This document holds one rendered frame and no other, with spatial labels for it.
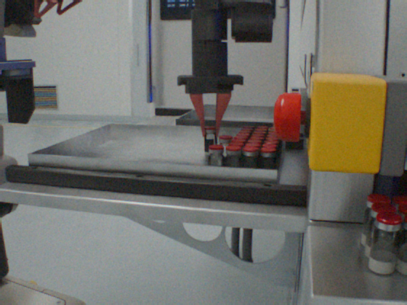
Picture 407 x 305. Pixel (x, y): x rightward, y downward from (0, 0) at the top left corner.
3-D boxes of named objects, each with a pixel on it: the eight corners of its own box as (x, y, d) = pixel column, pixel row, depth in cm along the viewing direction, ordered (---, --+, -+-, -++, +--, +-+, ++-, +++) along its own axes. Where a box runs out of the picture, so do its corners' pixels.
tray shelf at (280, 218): (330, 125, 107) (331, 119, 106) (379, 237, 41) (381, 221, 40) (160, 119, 117) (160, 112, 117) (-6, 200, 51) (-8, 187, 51)
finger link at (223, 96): (231, 140, 63) (231, 80, 61) (185, 141, 63) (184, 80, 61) (228, 132, 70) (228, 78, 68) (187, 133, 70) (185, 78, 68)
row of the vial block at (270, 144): (281, 153, 68) (283, 126, 67) (275, 186, 51) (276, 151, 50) (269, 152, 68) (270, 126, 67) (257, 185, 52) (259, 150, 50)
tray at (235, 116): (332, 122, 102) (333, 108, 101) (343, 143, 77) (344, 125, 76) (203, 117, 109) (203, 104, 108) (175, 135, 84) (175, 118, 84)
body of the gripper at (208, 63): (243, 88, 62) (243, 40, 60) (176, 89, 62) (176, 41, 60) (239, 85, 68) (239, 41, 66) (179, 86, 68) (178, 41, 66)
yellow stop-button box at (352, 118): (384, 155, 35) (391, 75, 34) (403, 177, 29) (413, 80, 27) (302, 150, 37) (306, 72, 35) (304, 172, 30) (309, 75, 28)
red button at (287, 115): (317, 137, 35) (319, 91, 34) (319, 147, 31) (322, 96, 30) (273, 135, 36) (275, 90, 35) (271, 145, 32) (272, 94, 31)
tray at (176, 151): (285, 149, 72) (285, 130, 71) (275, 199, 47) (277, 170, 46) (110, 140, 79) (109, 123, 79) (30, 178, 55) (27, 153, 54)
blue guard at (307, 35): (300, 64, 227) (301, 33, 223) (318, 100, 43) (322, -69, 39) (299, 64, 227) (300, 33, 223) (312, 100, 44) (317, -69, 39)
